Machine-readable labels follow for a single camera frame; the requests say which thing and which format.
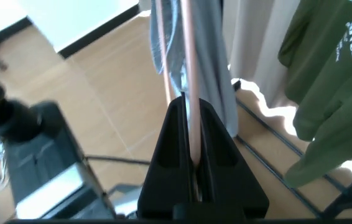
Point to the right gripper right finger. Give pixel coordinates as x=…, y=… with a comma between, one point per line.
x=235, y=189

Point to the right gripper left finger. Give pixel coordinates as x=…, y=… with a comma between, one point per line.
x=166, y=186

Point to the pink clothes hanger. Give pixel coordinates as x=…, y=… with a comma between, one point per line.
x=191, y=77

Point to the pale grey garment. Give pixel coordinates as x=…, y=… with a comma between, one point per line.
x=213, y=62

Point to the green long-sleeved shirt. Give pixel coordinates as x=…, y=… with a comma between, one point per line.
x=334, y=93

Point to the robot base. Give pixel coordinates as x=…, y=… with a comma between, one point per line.
x=48, y=174

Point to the black clothes rack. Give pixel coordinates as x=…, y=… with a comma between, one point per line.
x=272, y=130

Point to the window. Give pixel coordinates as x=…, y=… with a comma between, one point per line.
x=54, y=21

